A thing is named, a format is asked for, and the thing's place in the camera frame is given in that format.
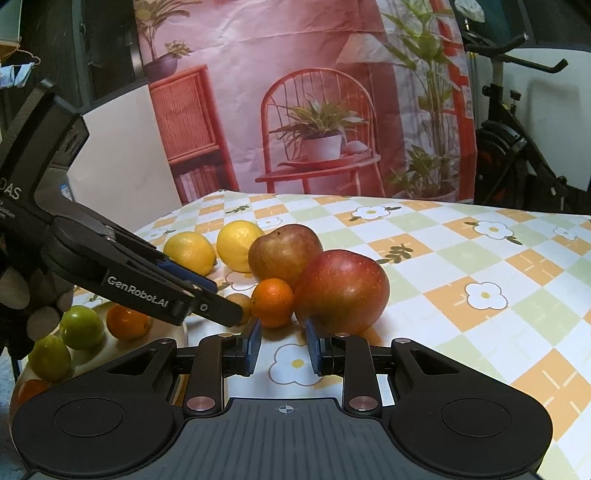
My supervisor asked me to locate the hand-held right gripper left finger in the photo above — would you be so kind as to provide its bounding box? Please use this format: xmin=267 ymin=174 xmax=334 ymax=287
xmin=104 ymin=316 xmax=263 ymax=420

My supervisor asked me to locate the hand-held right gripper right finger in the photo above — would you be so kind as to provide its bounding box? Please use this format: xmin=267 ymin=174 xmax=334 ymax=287
xmin=305 ymin=316 xmax=467 ymax=418

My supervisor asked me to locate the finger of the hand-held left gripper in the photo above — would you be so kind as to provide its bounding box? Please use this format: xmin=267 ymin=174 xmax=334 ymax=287
xmin=103 ymin=225 xmax=219 ymax=293
xmin=91 ymin=257 xmax=245 ymax=328

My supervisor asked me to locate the yellow lemon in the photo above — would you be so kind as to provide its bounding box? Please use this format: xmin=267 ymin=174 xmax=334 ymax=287
xmin=163 ymin=231 xmax=218 ymax=278
xmin=216 ymin=220 xmax=267 ymax=273

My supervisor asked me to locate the small tan round fruit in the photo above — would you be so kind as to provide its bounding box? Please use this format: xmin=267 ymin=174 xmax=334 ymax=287
xmin=226 ymin=293 xmax=253 ymax=326

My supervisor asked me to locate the small orange tangerine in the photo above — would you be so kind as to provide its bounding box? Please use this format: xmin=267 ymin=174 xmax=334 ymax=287
xmin=9 ymin=378 xmax=51 ymax=416
xmin=250 ymin=278 xmax=295 ymax=329
xmin=106 ymin=304 xmax=153 ymax=341

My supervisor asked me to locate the large red apple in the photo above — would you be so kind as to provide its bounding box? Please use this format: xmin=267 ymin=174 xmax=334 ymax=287
xmin=293 ymin=249 xmax=391 ymax=338

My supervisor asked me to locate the beige plate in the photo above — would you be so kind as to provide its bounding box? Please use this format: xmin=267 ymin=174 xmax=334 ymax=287
xmin=9 ymin=295 xmax=190 ymax=416

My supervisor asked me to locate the person's left hand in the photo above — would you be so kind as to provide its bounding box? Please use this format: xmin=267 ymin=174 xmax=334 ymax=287
xmin=0 ymin=233 xmax=75 ymax=361

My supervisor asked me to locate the grey washing machine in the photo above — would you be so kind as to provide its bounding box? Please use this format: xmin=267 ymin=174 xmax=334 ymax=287
xmin=32 ymin=159 xmax=79 ymax=206

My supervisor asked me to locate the green lime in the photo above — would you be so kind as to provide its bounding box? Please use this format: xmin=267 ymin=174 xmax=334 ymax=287
xmin=28 ymin=335 xmax=73 ymax=383
xmin=60 ymin=305 xmax=106 ymax=350

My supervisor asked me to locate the hanging pale cloth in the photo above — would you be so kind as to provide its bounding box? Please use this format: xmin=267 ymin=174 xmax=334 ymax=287
xmin=0 ymin=51 xmax=41 ymax=91

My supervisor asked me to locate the dull red apple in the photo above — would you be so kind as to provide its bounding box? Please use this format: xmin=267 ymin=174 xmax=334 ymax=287
xmin=248 ymin=224 xmax=324 ymax=291

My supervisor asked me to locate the dark sliding window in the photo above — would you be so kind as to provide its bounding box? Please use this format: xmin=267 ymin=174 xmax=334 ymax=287
xmin=18 ymin=0 xmax=145 ymax=117

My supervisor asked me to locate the checked floral tablecloth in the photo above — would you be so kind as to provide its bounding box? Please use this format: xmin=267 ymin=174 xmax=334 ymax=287
xmin=74 ymin=189 xmax=591 ymax=445

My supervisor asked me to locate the printed pink backdrop cloth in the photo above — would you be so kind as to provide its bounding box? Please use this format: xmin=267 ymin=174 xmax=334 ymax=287
xmin=131 ymin=0 xmax=479 ymax=206

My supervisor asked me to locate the black exercise bike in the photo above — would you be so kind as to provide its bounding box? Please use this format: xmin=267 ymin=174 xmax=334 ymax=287
xmin=462 ymin=27 xmax=591 ymax=216

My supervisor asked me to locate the white crumpled cloth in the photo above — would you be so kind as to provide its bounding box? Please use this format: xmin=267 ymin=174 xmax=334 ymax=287
xmin=455 ymin=0 xmax=485 ymax=23

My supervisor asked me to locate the dark framed window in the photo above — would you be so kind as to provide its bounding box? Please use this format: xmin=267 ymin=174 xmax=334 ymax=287
xmin=480 ymin=0 xmax=539 ymax=49

